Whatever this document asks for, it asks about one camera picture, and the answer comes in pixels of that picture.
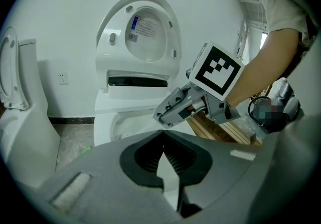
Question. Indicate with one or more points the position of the white wall socket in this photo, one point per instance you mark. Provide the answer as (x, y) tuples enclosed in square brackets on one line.
[(63, 78)]

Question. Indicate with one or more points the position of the person's right forearm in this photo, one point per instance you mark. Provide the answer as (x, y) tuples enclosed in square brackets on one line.
[(260, 67)]

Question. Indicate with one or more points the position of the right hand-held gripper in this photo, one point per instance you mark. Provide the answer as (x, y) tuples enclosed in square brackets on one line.
[(215, 72)]

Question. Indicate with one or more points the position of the stack of wooden planks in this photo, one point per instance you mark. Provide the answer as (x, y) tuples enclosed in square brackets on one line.
[(220, 130)]

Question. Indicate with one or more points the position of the white toilet with round seat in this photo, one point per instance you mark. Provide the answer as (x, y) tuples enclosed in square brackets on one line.
[(30, 117)]

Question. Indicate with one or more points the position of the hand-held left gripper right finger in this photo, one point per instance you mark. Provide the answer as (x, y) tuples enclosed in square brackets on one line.
[(225, 167)]

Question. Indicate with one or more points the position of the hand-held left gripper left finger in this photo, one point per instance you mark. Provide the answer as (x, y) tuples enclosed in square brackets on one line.
[(100, 180)]

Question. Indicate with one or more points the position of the green packet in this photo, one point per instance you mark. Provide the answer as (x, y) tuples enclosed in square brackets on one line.
[(85, 150)]

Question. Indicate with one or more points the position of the white smart toilet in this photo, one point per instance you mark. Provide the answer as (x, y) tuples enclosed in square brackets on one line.
[(125, 62)]

